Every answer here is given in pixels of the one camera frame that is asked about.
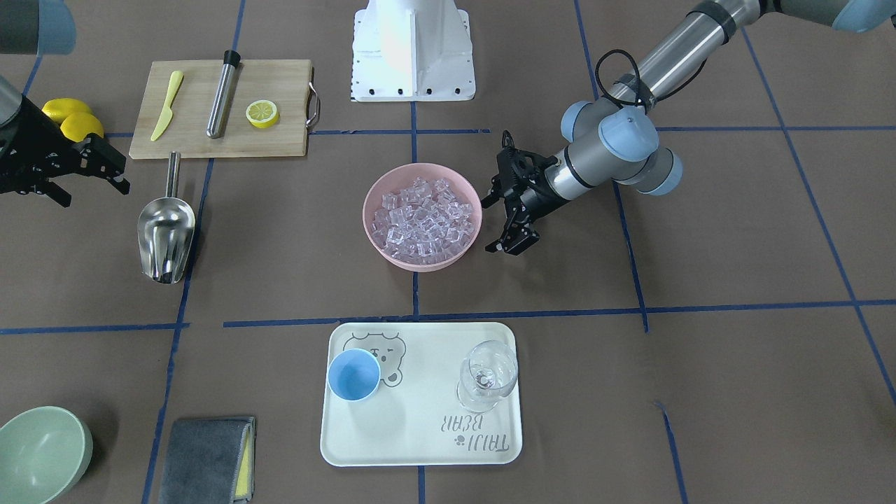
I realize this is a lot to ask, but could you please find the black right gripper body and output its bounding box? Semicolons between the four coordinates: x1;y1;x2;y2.
1;96;81;194

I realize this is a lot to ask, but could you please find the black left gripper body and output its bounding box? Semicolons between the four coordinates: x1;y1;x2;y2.
497;130;564;226

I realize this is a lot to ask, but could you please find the metal ice scoop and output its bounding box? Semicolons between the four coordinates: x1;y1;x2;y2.
137;152;196;284

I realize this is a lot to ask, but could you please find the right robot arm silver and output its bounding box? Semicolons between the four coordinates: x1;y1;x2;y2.
1;1;130;207

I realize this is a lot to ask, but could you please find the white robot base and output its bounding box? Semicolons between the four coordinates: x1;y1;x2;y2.
350;1;477;103

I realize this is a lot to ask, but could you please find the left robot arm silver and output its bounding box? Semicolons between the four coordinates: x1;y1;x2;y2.
481;1;895;256

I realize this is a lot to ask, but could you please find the clear ice cubes pile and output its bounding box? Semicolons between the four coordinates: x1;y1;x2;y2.
367;176;475;267

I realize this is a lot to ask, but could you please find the light blue cup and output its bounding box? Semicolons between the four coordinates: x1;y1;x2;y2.
326;349;381;402

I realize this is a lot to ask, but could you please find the yellow lemon lower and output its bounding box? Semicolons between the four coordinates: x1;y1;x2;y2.
60;112;105;143

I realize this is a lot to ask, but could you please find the yellow lemon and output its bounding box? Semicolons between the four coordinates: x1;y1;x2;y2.
42;98;92;125
60;112;105;143

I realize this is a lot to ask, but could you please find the yellow lemon upper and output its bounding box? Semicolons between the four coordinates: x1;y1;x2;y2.
42;98;92;125

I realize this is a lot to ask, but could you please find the pink bowl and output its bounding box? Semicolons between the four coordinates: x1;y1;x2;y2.
362;163;482;272

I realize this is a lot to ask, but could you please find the yellow plastic knife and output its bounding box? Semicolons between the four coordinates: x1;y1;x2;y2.
150;70;183;141

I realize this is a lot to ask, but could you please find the clear wine glass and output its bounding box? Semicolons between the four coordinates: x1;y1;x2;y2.
456;340;519;414

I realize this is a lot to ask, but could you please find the blue tape line crosswise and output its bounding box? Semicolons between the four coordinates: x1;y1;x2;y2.
1;299;895;335

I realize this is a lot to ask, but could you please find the steel muddler black tip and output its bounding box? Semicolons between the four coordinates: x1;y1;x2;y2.
205;49;242;139

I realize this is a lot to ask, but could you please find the lemon half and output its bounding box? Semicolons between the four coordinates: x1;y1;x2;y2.
244;99;281;129

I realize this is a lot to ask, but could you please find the wooden cutting board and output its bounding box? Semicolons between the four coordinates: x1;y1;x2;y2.
129;59;312;160

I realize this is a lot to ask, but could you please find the green bowl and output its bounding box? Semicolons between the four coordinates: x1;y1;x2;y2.
1;406;93;503

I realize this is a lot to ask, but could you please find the blue tape line lengthwise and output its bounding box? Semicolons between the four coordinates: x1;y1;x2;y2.
409;101;426;503

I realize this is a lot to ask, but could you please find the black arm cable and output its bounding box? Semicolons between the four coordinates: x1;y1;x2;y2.
595;49;708;110

